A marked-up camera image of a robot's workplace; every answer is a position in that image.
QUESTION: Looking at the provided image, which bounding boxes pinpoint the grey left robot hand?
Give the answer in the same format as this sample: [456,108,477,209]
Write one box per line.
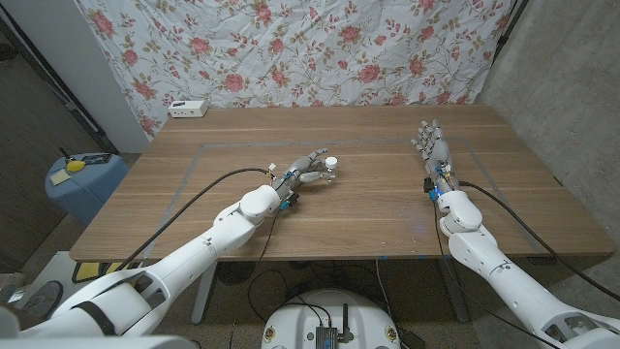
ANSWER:
[270,147,338,198]

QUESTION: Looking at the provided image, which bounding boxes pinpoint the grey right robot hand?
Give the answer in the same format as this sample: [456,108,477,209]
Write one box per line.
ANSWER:
[410,119,456,181]

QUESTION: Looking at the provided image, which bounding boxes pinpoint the floral backdrop cloth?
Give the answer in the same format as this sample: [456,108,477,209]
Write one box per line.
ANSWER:
[75,0,517,142]

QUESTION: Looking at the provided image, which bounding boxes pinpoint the white power strip box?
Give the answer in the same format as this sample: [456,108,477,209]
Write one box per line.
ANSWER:
[168,99,208,119]

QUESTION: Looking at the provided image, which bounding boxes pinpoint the black backdrop stand pole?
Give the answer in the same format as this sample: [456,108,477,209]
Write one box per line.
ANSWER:
[491,0,530,64]

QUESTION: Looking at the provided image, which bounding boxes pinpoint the grey table leg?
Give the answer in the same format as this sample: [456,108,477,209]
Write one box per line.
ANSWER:
[438,259,470,324]

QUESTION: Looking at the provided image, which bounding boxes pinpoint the white robot torso base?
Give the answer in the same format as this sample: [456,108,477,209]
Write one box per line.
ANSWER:
[261,289,402,349]

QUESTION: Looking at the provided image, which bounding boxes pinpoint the white table leg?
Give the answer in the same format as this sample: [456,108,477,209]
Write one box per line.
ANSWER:
[191,261,218,325]

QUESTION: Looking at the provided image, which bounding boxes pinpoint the black router with antenna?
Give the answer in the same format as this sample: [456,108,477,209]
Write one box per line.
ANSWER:
[315,303,355,349]

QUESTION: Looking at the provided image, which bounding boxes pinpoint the black flat device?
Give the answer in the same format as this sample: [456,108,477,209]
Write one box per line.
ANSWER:
[79,152,113,166]

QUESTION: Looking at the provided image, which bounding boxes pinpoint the blue round stool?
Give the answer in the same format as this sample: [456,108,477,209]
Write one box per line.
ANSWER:
[44,152,130,227]

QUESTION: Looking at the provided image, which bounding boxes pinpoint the yellow and black board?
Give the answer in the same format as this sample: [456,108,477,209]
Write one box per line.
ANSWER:
[72,261,141,285]

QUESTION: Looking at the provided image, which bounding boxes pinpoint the dark round floor plate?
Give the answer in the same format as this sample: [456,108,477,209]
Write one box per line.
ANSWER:
[21,279,64,319]

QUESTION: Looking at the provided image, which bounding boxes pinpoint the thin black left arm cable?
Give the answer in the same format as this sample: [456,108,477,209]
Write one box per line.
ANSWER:
[246,207,282,292]

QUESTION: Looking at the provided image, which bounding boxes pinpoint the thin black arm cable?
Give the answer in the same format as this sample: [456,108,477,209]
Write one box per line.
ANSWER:
[433,199,566,349]
[246,207,282,292]

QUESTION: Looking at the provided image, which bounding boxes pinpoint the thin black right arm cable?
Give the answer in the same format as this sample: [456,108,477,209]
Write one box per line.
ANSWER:
[433,199,566,349]

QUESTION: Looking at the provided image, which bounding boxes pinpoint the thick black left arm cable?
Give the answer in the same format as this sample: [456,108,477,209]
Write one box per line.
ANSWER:
[113,167,272,272]

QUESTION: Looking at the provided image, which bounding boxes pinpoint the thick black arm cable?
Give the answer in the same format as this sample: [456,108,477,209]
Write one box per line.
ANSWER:
[113,167,272,272]
[457,179,620,302]

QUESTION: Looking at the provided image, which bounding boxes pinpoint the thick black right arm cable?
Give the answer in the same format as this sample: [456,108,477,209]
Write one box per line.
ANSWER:
[457,179,620,302]

